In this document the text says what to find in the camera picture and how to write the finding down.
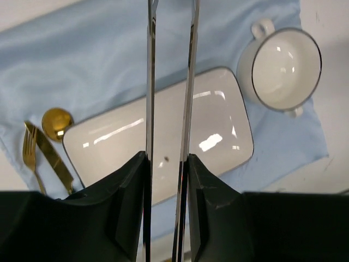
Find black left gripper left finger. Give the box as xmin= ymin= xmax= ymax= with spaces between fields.
xmin=1 ymin=151 xmax=147 ymax=261

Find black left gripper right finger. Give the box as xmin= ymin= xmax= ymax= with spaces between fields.
xmin=188 ymin=154 xmax=348 ymax=261

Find silver metal tongs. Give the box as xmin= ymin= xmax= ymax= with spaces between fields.
xmin=142 ymin=1 xmax=200 ymax=261

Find white rectangular plate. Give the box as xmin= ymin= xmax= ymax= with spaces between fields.
xmin=63 ymin=67 xmax=254 ymax=204

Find gold spoon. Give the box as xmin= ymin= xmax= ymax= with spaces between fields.
xmin=41 ymin=108 xmax=74 ymax=142

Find white round bowl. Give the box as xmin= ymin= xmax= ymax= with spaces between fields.
xmin=237 ymin=18 xmax=322 ymax=118

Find gold knife green handle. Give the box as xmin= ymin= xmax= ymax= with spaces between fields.
xmin=25 ymin=121 xmax=74 ymax=195

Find gold fork green handle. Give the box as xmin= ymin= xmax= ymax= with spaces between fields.
xmin=22 ymin=122 xmax=46 ymax=195

